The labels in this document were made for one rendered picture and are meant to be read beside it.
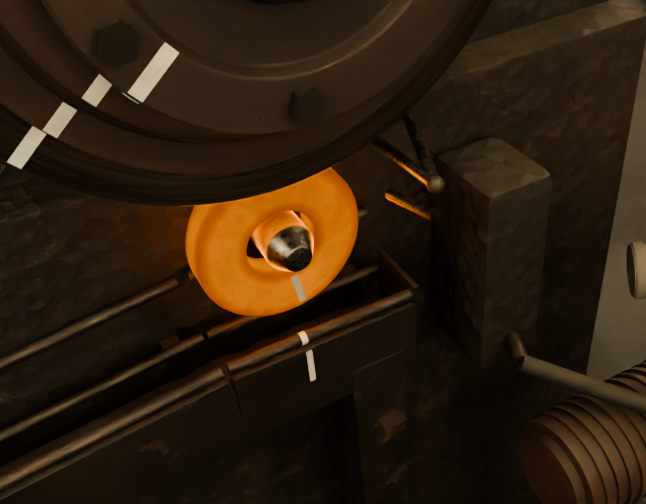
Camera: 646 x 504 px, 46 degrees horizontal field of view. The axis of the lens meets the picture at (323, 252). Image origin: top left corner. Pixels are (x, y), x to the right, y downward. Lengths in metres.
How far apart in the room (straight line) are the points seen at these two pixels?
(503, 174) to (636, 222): 1.36
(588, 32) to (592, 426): 0.42
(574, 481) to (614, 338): 0.91
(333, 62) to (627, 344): 1.35
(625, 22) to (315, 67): 0.50
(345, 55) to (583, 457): 0.54
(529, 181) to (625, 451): 0.31
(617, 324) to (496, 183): 1.08
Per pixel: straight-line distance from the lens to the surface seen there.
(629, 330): 1.78
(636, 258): 0.84
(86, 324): 0.72
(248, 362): 0.70
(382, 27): 0.49
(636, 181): 2.25
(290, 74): 0.47
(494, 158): 0.78
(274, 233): 0.63
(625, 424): 0.90
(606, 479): 0.88
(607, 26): 0.89
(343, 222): 0.68
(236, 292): 0.67
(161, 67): 0.43
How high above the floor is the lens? 1.21
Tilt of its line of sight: 38 degrees down
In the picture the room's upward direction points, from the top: 7 degrees counter-clockwise
